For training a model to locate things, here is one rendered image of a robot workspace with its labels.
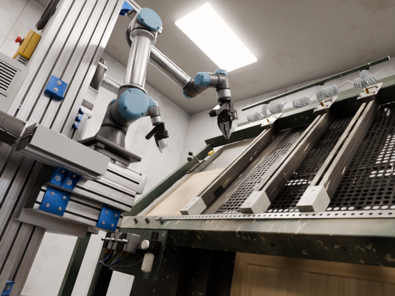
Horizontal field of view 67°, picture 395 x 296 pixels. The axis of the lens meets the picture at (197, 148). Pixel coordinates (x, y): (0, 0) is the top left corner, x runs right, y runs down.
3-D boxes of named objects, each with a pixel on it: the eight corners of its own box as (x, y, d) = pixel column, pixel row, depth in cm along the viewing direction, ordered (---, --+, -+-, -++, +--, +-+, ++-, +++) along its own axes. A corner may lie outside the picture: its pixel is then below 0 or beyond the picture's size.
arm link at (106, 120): (121, 138, 140) (129, 114, 146) (132, 131, 130) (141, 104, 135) (96, 128, 135) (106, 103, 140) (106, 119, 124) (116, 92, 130)
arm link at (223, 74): (208, 72, 160) (221, 73, 165) (211, 93, 159) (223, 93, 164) (218, 67, 154) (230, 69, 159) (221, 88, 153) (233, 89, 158)
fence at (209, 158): (138, 222, 196) (135, 217, 195) (218, 152, 258) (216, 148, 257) (142, 222, 192) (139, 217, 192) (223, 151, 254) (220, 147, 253)
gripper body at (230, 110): (238, 120, 159) (235, 98, 160) (228, 120, 153) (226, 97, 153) (227, 123, 164) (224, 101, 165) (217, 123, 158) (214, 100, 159)
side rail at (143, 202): (124, 228, 216) (116, 216, 213) (211, 154, 287) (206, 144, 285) (128, 228, 211) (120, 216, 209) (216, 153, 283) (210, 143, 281)
